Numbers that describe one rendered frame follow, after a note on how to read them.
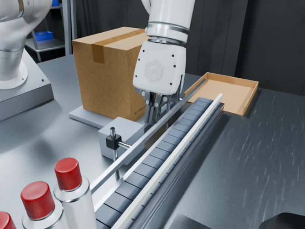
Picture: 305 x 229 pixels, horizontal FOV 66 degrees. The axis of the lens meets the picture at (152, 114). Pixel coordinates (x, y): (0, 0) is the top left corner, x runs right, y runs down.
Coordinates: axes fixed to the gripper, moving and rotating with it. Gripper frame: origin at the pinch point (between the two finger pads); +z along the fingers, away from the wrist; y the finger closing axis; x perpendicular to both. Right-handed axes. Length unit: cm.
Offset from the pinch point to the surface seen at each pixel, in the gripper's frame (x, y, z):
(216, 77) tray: 81, -8, -9
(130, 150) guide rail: -0.8, -3.6, 9.6
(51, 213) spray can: -26.4, 1.7, 10.0
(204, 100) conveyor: 48.1, -2.4, 0.1
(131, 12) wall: 249, -188, -74
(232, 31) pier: 218, -37, -56
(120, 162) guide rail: -4.7, -3.2, 11.4
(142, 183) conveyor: 1.6, 0.0, 17.5
